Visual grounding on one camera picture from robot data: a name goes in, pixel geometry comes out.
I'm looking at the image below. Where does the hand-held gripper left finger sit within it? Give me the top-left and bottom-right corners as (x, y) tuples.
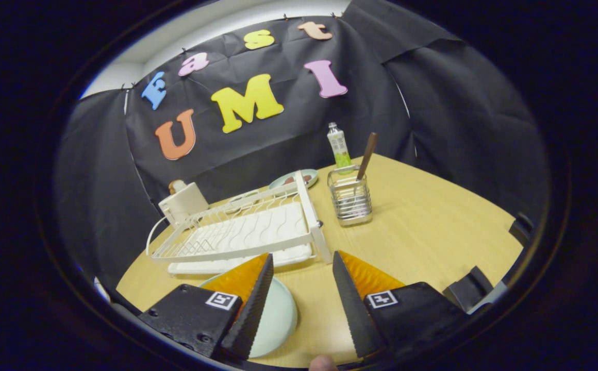
(138, 252), (275, 361)

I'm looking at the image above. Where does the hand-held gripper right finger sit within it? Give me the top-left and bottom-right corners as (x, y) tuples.
(332, 250), (470, 360)

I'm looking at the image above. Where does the pale green plate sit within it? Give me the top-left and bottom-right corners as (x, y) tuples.
(198, 273), (298, 359)

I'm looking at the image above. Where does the white wire dish rack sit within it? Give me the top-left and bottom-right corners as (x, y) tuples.
(145, 170), (333, 264)

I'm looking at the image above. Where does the metal wire basket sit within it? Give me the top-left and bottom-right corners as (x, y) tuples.
(327, 165), (373, 227)

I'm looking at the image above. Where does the wooden handled spoon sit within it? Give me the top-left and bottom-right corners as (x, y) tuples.
(353, 132), (379, 199)

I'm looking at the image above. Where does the pale plate with meat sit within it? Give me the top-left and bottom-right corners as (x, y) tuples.
(269, 168), (319, 191)

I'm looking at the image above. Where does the white drip tray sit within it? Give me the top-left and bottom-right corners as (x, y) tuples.
(168, 202), (315, 275)

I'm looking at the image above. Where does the black chair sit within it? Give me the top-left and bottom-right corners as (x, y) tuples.
(508, 212), (535, 247)
(442, 266), (494, 313)

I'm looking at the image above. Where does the white divided bean tray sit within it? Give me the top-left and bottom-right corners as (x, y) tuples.
(227, 190), (263, 204)

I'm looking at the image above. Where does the white toaster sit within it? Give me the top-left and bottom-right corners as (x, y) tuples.
(158, 181), (209, 229)

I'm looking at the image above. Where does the green and white bottle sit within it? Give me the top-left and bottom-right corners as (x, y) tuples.
(327, 122), (354, 171)

